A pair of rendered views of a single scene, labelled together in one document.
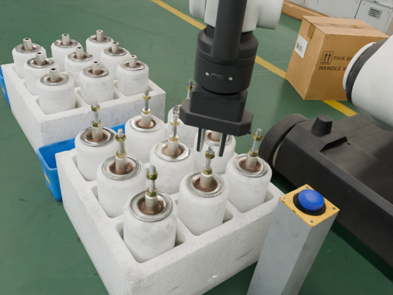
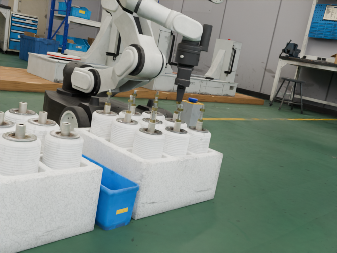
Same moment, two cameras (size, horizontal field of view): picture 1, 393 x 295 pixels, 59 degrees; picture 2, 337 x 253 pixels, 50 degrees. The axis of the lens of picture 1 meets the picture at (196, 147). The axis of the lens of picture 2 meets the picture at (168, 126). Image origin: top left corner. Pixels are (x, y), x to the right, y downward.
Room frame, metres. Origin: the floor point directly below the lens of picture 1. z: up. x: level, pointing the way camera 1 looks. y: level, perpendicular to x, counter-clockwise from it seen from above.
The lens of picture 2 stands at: (0.71, 1.32, 0.50)
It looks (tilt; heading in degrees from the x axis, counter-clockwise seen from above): 11 degrees down; 262
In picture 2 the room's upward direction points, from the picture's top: 10 degrees clockwise
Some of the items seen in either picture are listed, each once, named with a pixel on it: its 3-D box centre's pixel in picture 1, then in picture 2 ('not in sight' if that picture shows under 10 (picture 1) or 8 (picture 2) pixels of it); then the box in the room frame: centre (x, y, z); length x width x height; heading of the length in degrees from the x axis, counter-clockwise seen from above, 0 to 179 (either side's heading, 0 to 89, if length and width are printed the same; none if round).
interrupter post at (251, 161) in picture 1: (251, 160); not in sight; (0.58, -0.12, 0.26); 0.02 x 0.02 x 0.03
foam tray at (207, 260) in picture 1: (168, 204); (145, 163); (0.59, 0.05, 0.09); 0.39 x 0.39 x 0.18; 40
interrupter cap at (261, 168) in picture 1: (250, 165); (154, 113); (0.58, -0.12, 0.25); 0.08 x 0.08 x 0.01
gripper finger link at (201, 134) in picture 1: (199, 134); (180, 93); (0.51, 0.00, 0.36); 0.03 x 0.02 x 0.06; 170
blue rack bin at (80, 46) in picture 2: not in sight; (71, 42); (1.71, -5.17, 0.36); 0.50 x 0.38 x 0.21; 129
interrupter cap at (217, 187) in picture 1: (204, 184); (174, 121); (0.50, -0.03, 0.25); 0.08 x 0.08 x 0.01
